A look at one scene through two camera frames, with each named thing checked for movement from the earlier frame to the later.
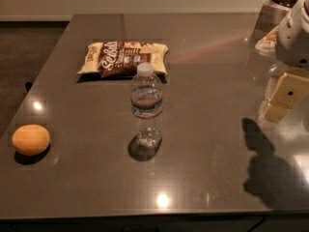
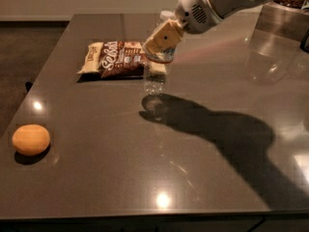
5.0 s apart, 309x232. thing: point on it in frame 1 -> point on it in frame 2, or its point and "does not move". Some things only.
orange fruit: [31, 139] does not move
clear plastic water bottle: [147, 99] -> [157, 65]
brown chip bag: [120, 58] does not move
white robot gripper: [294, 40] -> [194, 13]
